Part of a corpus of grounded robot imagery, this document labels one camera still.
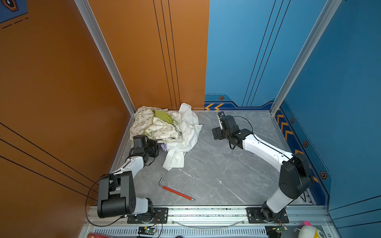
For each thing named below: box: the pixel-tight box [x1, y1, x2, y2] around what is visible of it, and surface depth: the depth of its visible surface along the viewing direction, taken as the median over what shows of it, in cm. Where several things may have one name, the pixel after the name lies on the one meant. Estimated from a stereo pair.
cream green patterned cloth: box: [129, 106, 182, 148], surface depth 98 cm
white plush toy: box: [293, 220, 327, 238], surface depth 65 cm
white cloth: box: [162, 103, 203, 172], surface depth 96 cm
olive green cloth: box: [152, 110, 175, 125], surface depth 98 cm
